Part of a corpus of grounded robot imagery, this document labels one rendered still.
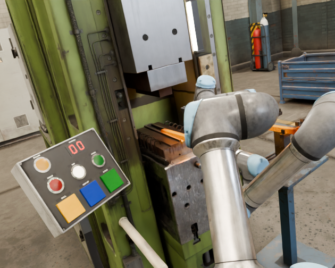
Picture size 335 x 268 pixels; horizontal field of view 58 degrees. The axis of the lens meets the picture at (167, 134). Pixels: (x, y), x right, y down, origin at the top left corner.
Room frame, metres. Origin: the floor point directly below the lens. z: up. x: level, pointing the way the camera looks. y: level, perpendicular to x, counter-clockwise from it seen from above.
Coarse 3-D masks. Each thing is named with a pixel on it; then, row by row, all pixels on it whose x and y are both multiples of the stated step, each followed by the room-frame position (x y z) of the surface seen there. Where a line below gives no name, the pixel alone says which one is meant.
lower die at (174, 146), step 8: (144, 128) 1.75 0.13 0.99; (152, 128) 1.69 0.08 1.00; (168, 128) 1.65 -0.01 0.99; (152, 136) 1.57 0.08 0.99; (160, 136) 1.55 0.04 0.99; (168, 136) 1.51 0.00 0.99; (152, 144) 1.48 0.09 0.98; (168, 144) 1.41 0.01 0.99; (176, 144) 1.40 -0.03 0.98; (184, 144) 1.42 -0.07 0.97; (160, 152) 1.40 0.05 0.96; (168, 152) 1.37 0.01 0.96; (176, 152) 1.39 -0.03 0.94; (184, 152) 1.41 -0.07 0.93; (168, 160) 1.37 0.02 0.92
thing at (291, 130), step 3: (273, 126) 1.40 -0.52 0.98; (276, 126) 1.39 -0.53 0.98; (279, 126) 1.38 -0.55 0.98; (282, 126) 1.37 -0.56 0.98; (285, 126) 1.37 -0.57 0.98; (270, 129) 1.40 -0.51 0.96; (273, 129) 1.39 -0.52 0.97; (276, 129) 1.37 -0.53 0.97; (279, 129) 1.36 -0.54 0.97; (285, 129) 1.33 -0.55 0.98; (288, 129) 1.32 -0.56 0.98; (291, 129) 1.31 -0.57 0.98; (294, 129) 1.29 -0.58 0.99; (297, 129) 1.29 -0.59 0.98; (288, 132) 1.32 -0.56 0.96; (291, 132) 1.31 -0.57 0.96; (294, 132) 1.29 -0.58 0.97
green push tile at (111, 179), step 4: (108, 172) 1.09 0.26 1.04; (112, 172) 1.10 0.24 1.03; (116, 172) 1.11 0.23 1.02; (100, 176) 1.07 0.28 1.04; (104, 176) 1.07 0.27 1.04; (108, 176) 1.08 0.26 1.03; (112, 176) 1.09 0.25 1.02; (116, 176) 1.10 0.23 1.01; (104, 180) 1.06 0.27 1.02; (108, 180) 1.07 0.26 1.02; (112, 180) 1.08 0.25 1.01; (116, 180) 1.09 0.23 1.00; (120, 180) 1.10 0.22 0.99; (104, 184) 1.05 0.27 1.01; (108, 184) 1.06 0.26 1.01; (112, 184) 1.07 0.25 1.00; (116, 184) 1.08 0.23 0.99; (120, 184) 1.08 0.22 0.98; (108, 188) 1.05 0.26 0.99; (112, 188) 1.05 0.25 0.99; (116, 188) 1.06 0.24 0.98
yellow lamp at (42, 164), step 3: (39, 159) 0.99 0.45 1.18; (42, 159) 1.00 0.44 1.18; (36, 162) 0.98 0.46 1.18; (39, 162) 0.98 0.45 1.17; (42, 162) 0.99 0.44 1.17; (45, 162) 0.99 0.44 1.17; (36, 165) 0.97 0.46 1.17; (39, 165) 0.97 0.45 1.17; (42, 165) 0.98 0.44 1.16; (45, 165) 0.98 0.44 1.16; (48, 165) 0.99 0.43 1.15; (39, 168) 0.97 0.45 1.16; (42, 168) 0.97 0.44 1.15; (45, 168) 0.98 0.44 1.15
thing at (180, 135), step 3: (162, 129) 1.60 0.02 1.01; (165, 129) 1.59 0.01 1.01; (168, 129) 1.58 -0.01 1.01; (165, 132) 1.56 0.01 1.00; (168, 132) 1.53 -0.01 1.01; (171, 132) 1.50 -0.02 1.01; (174, 132) 1.49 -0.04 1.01; (177, 132) 1.48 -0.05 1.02; (171, 135) 1.50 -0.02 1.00; (174, 135) 1.47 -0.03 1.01; (177, 135) 1.44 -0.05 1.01; (180, 135) 1.42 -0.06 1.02; (183, 135) 1.41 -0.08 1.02; (180, 138) 1.42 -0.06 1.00; (183, 138) 1.39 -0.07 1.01
